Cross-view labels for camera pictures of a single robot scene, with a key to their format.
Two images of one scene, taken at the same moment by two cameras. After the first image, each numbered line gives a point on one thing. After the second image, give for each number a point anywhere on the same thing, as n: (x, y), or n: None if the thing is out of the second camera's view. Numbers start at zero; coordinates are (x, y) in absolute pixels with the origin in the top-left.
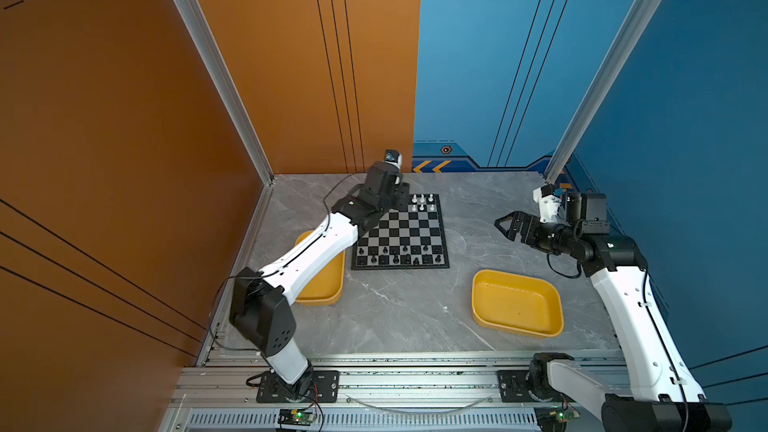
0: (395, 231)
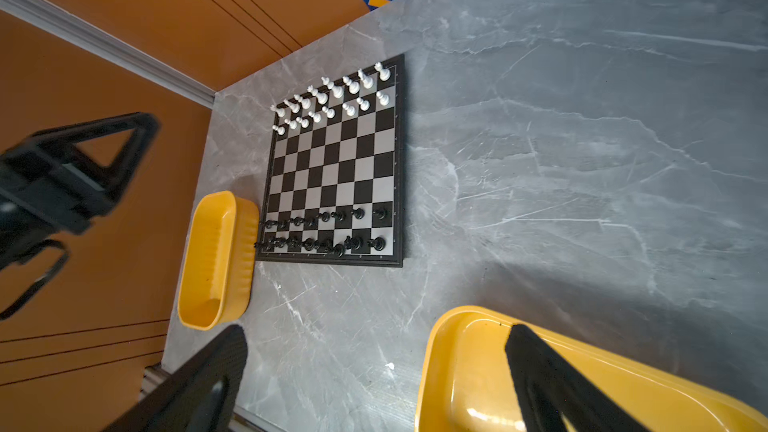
0: (335, 191)
